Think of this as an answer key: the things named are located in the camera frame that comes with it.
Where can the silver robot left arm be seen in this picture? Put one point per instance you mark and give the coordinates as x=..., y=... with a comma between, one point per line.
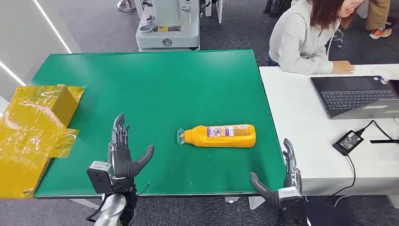
x=113, y=207

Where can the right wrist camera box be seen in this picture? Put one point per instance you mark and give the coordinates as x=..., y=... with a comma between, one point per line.
x=291, y=206

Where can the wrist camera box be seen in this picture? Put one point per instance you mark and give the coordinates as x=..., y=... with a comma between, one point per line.
x=99, y=179
x=291, y=206

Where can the white equipment panel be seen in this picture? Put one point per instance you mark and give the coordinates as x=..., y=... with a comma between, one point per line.
x=215, y=7

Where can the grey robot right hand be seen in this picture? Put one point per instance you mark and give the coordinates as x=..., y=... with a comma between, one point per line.
x=291, y=179

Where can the dark grey laptop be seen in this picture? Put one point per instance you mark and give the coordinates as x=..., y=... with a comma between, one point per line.
x=355, y=98

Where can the person's hand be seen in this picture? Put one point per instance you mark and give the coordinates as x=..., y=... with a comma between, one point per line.
x=342, y=67

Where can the chrome chair base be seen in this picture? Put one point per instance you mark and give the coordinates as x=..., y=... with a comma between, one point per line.
x=338, y=36

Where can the yellow taped cardboard box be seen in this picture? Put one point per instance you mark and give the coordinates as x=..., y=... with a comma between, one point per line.
x=28, y=124

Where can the pale grey machine base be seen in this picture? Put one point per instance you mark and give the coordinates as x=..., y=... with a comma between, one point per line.
x=168, y=31

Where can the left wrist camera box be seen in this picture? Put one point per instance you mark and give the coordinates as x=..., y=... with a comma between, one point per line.
x=99, y=179

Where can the person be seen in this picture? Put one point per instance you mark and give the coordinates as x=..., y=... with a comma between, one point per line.
x=299, y=40
x=377, y=15

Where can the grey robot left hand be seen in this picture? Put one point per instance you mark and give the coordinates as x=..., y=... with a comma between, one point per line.
x=120, y=159

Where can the orange plastic bottle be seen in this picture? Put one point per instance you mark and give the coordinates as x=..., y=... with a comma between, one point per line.
x=218, y=142

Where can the metal stanchion base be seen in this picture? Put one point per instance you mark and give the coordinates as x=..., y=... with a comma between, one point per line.
x=126, y=5

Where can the black laptop power adapter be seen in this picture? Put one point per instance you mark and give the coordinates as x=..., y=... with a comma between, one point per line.
x=347, y=143

